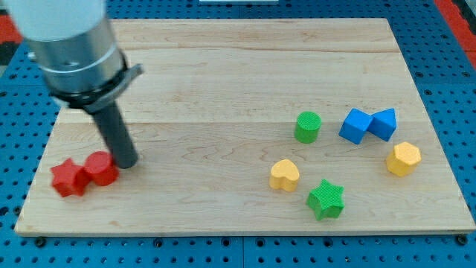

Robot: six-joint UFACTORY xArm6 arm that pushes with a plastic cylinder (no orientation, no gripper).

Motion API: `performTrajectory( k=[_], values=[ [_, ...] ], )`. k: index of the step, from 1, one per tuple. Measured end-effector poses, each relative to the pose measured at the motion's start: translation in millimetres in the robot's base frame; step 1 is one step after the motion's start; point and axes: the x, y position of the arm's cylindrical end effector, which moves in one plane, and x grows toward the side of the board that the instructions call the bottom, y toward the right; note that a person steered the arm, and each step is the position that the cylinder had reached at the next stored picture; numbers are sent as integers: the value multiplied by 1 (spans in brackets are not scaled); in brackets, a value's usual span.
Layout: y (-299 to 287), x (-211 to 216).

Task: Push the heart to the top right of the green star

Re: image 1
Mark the red cylinder block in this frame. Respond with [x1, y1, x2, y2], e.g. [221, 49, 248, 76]
[84, 151, 119, 186]

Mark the blue triangular prism block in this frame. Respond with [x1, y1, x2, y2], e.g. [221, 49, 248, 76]
[367, 108, 397, 141]

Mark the yellow heart block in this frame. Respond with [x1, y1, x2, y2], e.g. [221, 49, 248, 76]
[268, 159, 300, 192]

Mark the wooden board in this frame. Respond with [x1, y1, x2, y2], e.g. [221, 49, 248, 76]
[15, 18, 475, 237]

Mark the blue cube block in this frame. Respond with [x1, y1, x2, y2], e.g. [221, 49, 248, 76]
[338, 108, 373, 144]

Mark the green star block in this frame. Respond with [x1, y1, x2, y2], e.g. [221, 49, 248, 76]
[306, 179, 345, 221]

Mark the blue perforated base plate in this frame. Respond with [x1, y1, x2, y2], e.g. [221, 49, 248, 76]
[1, 0, 475, 267]

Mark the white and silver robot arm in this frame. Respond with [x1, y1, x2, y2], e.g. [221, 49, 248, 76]
[4, 0, 144, 169]

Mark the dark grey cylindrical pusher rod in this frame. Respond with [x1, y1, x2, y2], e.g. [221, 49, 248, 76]
[92, 102, 138, 169]

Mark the yellow hexagon block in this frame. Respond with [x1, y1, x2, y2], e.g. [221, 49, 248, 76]
[385, 141, 422, 177]

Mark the green cylinder block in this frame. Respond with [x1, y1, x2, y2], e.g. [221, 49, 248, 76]
[295, 111, 322, 144]

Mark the red star block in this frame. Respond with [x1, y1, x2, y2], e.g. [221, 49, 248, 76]
[50, 158, 91, 197]

